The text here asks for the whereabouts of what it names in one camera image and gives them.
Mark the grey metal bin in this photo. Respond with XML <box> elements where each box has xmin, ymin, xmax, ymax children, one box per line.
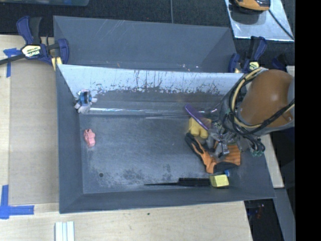
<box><xmin>52</xmin><ymin>15</ymin><xmax>277</xmax><ymax>214</ymax></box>

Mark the purple flat plastic piece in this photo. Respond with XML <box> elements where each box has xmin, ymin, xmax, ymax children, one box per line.
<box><xmin>184</xmin><ymin>103</ymin><xmax>213</xmax><ymax>131</ymax></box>

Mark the blue and white toy figure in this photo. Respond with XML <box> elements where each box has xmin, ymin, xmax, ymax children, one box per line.
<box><xmin>74</xmin><ymin>88</ymin><xmax>98</xmax><ymax>114</ymax></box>

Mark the orange and black glove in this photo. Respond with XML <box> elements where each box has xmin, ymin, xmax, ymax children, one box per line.
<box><xmin>185</xmin><ymin>132</ymin><xmax>241</xmax><ymax>174</ymax></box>

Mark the yellow sponge block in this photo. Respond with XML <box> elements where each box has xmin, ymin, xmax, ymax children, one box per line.
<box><xmin>209</xmin><ymin>174</ymin><xmax>230</xmax><ymax>188</ymax></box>

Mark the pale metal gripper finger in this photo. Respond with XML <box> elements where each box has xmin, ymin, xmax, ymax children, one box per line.
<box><xmin>206</xmin><ymin>133</ymin><xmax>218</xmax><ymax>149</ymax></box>
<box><xmin>215</xmin><ymin>142</ymin><xmax>230</xmax><ymax>159</ymax></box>

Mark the pink toy pig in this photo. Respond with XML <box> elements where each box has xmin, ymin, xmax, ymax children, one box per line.
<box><xmin>83</xmin><ymin>129</ymin><xmax>96</xmax><ymax>148</ymax></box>

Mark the yellow toy block figure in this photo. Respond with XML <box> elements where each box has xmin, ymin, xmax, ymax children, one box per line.
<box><xmin>188</xmin><ymin>116</ymin><xmax>209</xmax><ymax>139</ymax></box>

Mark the black comb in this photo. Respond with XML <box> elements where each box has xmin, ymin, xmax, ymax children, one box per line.
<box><xmin>143</xmin><ymin>177</ymin><xmax>211</xmax><ymax>187</ymax></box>

